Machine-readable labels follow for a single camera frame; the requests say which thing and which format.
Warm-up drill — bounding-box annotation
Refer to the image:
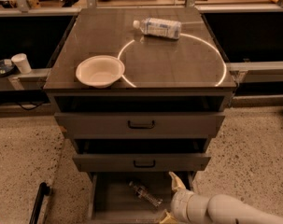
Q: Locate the grey drawer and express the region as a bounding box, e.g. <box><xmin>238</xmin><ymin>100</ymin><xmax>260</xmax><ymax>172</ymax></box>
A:
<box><xmin>87</xmin><ymin>171</ymin><xmax>201</xmax><ymax>224</ymax></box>
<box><xmin>73</xmin><ymin>139</ymin><xmax>210</xmax><ymax>172</ymax></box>
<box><xmin>55</xmin><ymin>95</ymin><xmax>224</xmax><ymax>139</ymax></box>

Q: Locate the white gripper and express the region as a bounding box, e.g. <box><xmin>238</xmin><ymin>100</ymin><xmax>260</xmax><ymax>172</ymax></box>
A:
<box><xmin>159</xmin><ymin>172</ymin><xmax>194</xmax><ymax>224</ymax></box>

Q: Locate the black bar on floor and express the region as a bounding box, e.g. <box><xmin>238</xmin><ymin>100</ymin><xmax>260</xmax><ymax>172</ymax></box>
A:
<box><xmin>29</xmin><ymin>182</ymin><xmax>51</xmax><ymax>224</ymax></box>

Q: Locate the white paper cup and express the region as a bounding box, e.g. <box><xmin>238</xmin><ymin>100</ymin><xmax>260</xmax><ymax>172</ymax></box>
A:
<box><xmin>11</xmin><ymin>53</ymin><xmax>32</xmax><ymax>74</ymax></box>

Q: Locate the grey drawer cabinet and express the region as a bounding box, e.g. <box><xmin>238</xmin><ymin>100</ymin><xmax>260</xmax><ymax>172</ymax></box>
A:
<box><xmin>43</xmin><ymin>7</ymin><xmax>238</xmax><ymax>224</ymax></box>

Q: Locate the bottom grey drawer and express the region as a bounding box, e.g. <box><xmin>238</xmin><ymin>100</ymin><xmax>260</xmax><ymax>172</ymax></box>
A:
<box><xmin>87</xmin><ymin>171</ymin><xmax>201</xmax><ymax>224</ymax></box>

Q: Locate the middle grey drawer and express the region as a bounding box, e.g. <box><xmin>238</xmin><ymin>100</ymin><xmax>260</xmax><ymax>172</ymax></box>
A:
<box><xmin>73</xmin><ymin>139</ymin><xmax>210</xmax><ymax>172</ymax></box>

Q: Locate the white paper bowl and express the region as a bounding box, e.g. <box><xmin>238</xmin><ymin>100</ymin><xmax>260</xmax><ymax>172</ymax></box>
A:
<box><xmin>76</xmin><ymin>55</ymin><xmax>125</xmax><ymax>88</ymax></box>

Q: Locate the clear water bottle red label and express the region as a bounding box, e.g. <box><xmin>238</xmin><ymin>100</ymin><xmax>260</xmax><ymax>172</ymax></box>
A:
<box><xmin>129</xmin><ymin>181</ymin><xmax>163</xmax><ymax>208</ymax></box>

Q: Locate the dark round dish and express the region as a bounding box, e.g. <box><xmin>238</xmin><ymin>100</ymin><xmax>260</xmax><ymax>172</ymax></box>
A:
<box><xmin>0</xmin><ymin>59</ymin><xmax>16</xmax><ymax>77</ymax></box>

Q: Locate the black cable on floor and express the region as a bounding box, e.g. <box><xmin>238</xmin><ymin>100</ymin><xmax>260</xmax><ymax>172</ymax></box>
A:
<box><xmin>0</xmin><ymin>100</ymin><xmax>49</xmax><ymax>111</ymax></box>

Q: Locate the water bottle blue white label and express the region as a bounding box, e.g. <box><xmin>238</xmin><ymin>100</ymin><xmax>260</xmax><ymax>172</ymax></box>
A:
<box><xmin>133</xmin><ymin>18</ymin><xmax>182</xmax><ymax>40</ymax></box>

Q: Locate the top grey drawer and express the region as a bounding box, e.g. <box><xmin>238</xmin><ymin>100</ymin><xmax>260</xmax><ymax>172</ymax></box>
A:
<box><xmin>55</xmin><ymin>95</ymin><xmax>224</xmax><ymax>139</ymax></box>

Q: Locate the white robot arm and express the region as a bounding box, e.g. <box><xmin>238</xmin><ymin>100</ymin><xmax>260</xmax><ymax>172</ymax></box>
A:
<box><xmin>159</xmin><ymin>172</ymin><xmax>283</xmax><ymax>224</ymax></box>

